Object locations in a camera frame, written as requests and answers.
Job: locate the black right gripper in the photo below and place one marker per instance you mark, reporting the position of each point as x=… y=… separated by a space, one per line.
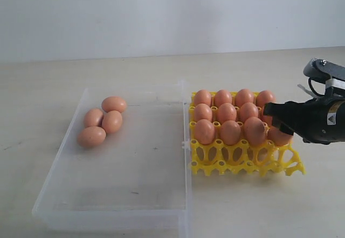
x=316 y=121

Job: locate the brown egg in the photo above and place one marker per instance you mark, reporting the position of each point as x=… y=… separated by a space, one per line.
x=202 y=112
x=91 y=137
x=226 y=112
x=93 y=118
x=230 y=132
x=248 y=110
x=204 y=132
x=221 y=97
x=277 y=137
x=244 y=96
x=203 y=97
x=264 y=97
x=255 y=131
x=267 y=119
x=114 y=103
x=112 y=122

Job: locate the yellow plastic egg tray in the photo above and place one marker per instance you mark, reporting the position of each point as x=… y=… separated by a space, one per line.
x=241 y=156

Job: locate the clear plastic storage box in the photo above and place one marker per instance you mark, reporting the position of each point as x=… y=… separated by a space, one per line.
x=137 y=180

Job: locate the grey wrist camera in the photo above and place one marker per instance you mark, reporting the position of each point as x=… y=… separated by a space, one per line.
x=325 y=72

